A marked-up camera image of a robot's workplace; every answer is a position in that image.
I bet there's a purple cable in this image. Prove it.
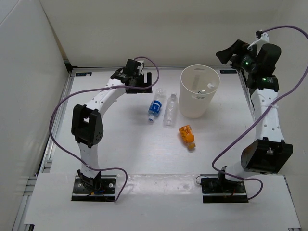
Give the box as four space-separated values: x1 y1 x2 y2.
211 24 308 201
49 56 161 202

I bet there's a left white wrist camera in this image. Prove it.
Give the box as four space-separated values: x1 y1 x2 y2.
137 60 144 74

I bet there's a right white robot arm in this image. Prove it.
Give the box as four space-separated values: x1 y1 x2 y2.
216 39 293 193

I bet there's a cream plastic bin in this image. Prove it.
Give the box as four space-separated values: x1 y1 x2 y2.
179 64 220 118

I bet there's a white label lemon bottle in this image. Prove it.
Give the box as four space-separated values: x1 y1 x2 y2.
197 83 216 94

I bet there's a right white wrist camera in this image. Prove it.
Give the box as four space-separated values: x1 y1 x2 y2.
247 30 270 51

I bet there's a blue corner sticker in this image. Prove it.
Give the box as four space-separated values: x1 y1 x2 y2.
75 72 92 77
220 69 237 74

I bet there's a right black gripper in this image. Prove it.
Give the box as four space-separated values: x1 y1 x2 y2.
215 40 258 75

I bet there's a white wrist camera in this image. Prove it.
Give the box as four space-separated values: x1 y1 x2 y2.
137 60 144 74
247 30 270 51

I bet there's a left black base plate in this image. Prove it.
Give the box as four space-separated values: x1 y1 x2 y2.
71 175 117 202

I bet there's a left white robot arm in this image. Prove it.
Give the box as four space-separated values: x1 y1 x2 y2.
71 59 152 193

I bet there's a clear plastic bottle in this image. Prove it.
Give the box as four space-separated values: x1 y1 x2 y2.
163 92 178 128

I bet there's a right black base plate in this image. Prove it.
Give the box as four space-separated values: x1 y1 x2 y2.
195 175 248 204

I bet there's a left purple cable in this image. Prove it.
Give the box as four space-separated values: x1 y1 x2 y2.
49 56 161 202

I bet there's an aluminium table frame rail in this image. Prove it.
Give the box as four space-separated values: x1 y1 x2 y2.
12 58 75 231

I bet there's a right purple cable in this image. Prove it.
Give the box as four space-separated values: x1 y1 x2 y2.
211 24 308 201

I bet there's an orange juice bottle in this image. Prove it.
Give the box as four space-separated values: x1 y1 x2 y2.
179 125 196 150

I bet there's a left blue corner sticker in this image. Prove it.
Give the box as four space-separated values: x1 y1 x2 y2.
75 72 92 77

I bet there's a blue label plastic bottle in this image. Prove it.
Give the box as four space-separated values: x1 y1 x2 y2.
148 88 166 122

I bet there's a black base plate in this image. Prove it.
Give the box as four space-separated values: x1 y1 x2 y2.
71 175 117 202
195 175 248 204

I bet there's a right blue corner sticker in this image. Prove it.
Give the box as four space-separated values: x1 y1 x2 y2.
220 69 237 74

